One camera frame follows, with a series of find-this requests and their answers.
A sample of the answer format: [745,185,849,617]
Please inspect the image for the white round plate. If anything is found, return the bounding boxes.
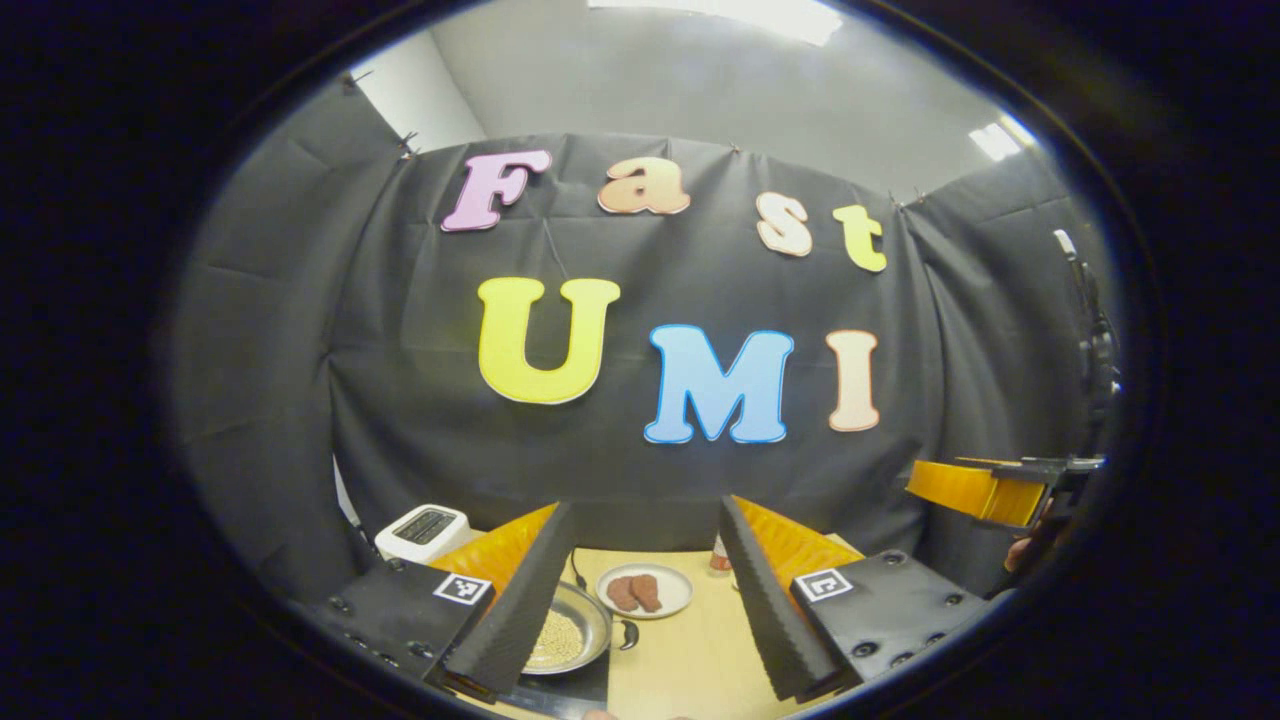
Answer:
[596,562,694,620]

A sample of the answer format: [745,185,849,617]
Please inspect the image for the large ceiling light panel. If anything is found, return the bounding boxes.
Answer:
[590,0,844,46]

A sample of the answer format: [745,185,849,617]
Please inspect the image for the small ceiling light panel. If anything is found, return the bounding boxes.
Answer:
[968,115,1036,163]

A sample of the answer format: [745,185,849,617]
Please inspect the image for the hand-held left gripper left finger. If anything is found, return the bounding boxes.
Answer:
[305,500,576,701]

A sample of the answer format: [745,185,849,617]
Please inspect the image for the dark tripod stand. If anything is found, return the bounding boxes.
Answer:
[1052,228,1121,456]

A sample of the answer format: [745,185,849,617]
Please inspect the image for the pile of soybeans in pot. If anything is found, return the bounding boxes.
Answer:
[527,610,585,669]

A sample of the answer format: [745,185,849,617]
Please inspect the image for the steel pot with black handles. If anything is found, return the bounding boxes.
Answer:
[520,582,639,677]

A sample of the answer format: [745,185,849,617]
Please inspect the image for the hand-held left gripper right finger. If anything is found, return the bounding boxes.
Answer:
[718,494,991,703]

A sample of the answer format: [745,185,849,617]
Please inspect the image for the black induction cooktop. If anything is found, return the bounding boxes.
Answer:
[495,640,611,719]

